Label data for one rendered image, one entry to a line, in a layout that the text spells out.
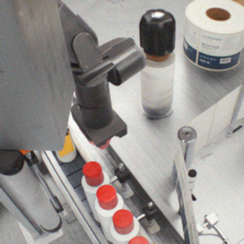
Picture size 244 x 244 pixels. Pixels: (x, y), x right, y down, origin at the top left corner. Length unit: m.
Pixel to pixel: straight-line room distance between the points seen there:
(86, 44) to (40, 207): 0.23
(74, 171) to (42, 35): 0.56
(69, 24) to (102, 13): 0.90
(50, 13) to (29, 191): 0.21
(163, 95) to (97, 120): 0.29
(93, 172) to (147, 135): 0.32
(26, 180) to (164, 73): 0.47
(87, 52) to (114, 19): 0.85
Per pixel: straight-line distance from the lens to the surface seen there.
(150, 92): 0.79
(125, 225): 0.50
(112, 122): 0.57
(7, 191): 0.60
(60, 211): 0.70
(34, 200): 0.41
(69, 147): 0.58
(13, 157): 0.34
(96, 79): 0.50
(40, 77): 0.26
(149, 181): 0.76
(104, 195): 0.52
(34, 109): 0.28
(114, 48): 0.52
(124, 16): 1.33
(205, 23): 0.95
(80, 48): 0.46
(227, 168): 0.80
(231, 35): 0.94
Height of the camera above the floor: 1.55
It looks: 51 degrees down
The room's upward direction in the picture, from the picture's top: 6 degrees counter-clockwise
